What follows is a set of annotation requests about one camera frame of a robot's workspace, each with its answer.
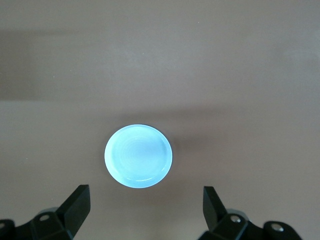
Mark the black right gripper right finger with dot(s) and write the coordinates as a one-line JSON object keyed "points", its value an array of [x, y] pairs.
{"points": [[225, 225]]}

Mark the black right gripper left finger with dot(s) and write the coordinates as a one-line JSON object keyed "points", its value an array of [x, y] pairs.
{"points": [[65, 220]]}

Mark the light blue round plate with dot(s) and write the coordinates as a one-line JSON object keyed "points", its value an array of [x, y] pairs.
{"points": [[138, 156]]}

